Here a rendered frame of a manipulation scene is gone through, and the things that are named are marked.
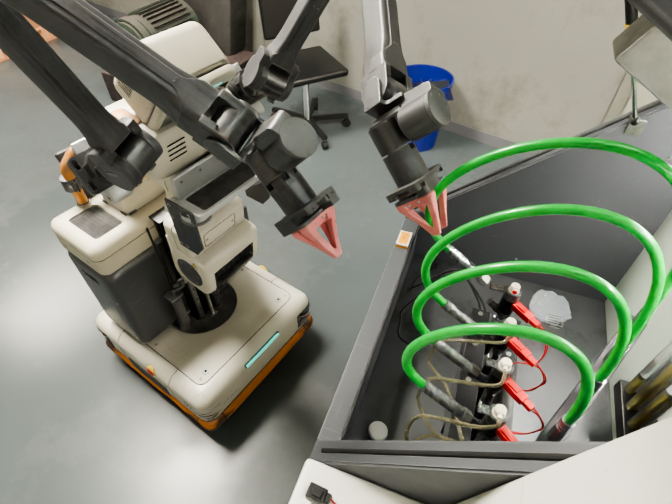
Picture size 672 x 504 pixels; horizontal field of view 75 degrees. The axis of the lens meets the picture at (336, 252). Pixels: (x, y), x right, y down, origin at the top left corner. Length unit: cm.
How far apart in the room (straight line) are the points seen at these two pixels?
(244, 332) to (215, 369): 18
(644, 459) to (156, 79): 66
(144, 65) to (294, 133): 21
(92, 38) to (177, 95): 12
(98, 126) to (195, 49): 29
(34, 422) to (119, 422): 34
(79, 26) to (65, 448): 169
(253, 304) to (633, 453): 156
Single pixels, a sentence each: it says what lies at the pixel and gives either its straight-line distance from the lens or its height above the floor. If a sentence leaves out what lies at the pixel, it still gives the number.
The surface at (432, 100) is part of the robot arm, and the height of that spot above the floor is 142.
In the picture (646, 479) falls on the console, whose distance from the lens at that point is 44.
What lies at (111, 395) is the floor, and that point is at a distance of 214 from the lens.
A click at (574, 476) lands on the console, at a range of 51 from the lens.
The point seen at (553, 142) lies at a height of 142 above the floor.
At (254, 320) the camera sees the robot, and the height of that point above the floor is 28.
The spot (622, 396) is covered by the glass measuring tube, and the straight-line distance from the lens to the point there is 101.
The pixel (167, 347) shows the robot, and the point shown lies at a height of 28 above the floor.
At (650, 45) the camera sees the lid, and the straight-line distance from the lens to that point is 25.
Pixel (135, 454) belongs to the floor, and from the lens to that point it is 199.
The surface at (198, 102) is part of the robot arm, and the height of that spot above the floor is 144.
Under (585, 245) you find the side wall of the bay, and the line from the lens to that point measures 119.
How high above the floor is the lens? 174
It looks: 46 degrees down
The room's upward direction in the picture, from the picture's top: straight up
